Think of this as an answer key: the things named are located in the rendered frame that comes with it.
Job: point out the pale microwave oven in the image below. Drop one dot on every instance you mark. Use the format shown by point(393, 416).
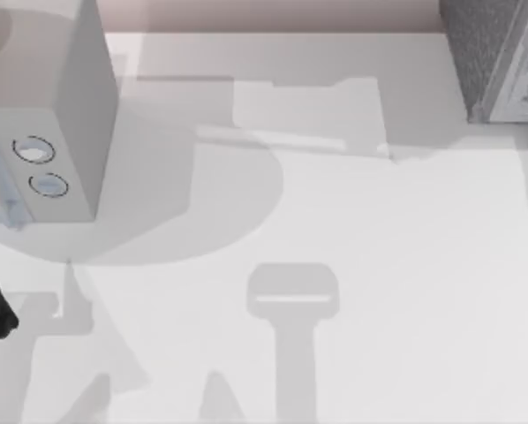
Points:
point(74, 88)

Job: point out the small microwave knob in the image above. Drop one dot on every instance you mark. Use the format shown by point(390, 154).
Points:
point(48, 185)

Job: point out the large microwave knob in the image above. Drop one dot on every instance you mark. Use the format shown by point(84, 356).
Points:
point(33, 150)

